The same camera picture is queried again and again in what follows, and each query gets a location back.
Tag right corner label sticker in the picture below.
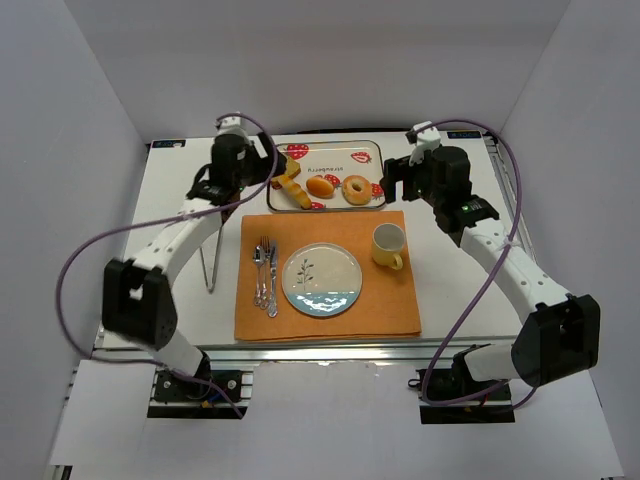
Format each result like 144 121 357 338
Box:
447 130 483 139

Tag long baguette roll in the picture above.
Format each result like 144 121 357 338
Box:
273 174 312 210

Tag silver spoon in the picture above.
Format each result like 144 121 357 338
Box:
253 245 265 306

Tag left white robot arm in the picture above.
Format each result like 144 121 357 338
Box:
102 128 286 395

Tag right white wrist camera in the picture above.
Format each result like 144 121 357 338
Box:
405 121 441 166

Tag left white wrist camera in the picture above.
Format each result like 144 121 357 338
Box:
215 113 248 138

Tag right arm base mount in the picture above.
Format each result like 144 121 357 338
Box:
407 344 515 425

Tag silver table knife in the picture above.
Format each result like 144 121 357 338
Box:
267 241 278 318

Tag orange cloth placemat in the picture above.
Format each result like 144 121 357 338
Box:
234 210 422 342

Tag metal serving tongs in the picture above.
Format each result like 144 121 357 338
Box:
199 213 223 294

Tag ceramic plate with plant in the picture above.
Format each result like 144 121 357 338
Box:
281 243 363 318

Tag sugared bagel donut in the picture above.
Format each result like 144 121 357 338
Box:
342 175 372 206

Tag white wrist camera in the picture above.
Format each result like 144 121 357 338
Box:
405 121 441 166
215 113 248 138

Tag strawberry print tray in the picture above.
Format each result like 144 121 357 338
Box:
278 140 385 212

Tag yellow mug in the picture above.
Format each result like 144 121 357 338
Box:
371 223 406 270

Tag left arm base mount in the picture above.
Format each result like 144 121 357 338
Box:
147 370 253 420

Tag sliced loaf bread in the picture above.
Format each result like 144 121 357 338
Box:
285 158 301 179

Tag left corner label sticker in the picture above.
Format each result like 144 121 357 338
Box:
151 139 186 149

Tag silver fork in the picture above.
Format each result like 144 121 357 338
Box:
259 236 271 309

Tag corner label sticker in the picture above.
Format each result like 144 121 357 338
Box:
151 139 186 149
447 130 483 139

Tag round orange bun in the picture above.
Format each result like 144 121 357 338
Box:
306 176 335 199

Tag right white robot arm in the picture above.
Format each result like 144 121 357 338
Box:
380 146 601 397

